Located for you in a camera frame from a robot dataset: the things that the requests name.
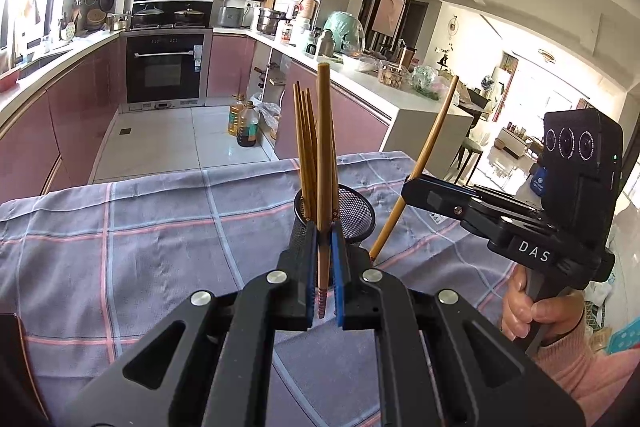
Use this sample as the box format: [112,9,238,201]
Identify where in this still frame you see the steel stockpot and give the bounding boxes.
[256,7,287,35]

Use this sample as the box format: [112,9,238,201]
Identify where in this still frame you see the person's right hand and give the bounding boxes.
[501,264,586,344]

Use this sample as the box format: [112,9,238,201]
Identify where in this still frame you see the silver rice cooker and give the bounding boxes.
[217,6,246,28]

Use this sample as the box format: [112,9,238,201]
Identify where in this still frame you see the clear food basket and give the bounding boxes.
[377,61,407,88]

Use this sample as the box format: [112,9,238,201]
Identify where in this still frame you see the clear plastic bag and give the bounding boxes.
[250,92,282,134]

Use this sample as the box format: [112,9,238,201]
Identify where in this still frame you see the green appliance in plastic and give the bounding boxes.
[322,11,364,52]

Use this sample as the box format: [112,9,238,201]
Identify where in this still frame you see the dark sauce bottle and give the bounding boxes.
[236,101,260,148]

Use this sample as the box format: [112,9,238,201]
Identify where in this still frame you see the framed wall picture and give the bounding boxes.
[375,0,406,38]

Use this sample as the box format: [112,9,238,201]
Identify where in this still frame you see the grey checked cloth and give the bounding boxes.
[0,151,526,427]

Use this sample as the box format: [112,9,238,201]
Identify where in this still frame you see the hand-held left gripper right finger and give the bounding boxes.
[327,227,586,427]

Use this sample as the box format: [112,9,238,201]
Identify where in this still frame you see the person's right forearm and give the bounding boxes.
[530,317,640,424]

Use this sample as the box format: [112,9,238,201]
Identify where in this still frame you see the black wok with lid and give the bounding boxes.
[132,4,165,28]

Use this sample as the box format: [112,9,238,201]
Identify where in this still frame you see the yellow cooking oil bottle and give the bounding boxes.
[228,94,248,136]

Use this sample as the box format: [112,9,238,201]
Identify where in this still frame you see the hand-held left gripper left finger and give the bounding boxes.
[60,221,321,427]

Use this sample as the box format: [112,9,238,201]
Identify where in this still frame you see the metal mesh utensil holder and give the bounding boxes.
[294,187,377,254]

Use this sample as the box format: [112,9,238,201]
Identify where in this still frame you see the dark pot with lid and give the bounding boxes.
[172,7,207,26]

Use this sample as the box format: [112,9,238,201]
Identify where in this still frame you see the pink base cabinets by sink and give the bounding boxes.
[0,32,126,208]

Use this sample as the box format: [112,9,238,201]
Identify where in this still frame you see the black built-in oven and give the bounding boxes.
[122,32,211,108]

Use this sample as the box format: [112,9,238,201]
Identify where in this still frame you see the wooden chopstick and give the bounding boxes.
[293,81,314,221]
[300,88,317,223]
[306,88,320,223]
[316,63,334,319]
[369,76,460,261]

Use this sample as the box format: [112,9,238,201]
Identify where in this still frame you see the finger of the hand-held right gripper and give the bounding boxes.
[415,174,541,219]
[401,179,506,240]

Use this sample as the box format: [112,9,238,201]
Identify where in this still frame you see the pink base cabinets by shelf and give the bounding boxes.
[207,32,391,160]

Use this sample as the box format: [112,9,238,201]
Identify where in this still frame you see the covered white bowl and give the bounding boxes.
[342,54,378,73]

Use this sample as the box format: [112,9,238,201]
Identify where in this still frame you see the bag of green vegetables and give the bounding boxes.
[410,66,442,96]

